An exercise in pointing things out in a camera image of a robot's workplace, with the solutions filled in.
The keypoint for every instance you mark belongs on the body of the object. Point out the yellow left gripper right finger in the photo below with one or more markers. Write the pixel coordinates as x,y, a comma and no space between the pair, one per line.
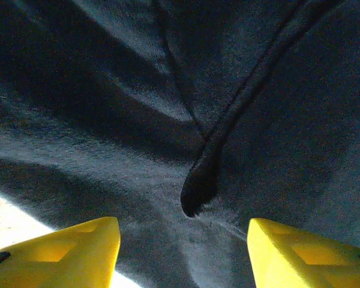
303,261

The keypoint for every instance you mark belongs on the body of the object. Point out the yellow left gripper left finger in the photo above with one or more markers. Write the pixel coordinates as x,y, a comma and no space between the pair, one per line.
63,258

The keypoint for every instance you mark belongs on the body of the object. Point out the black trousers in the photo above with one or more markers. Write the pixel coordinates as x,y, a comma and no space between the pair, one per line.
168,90

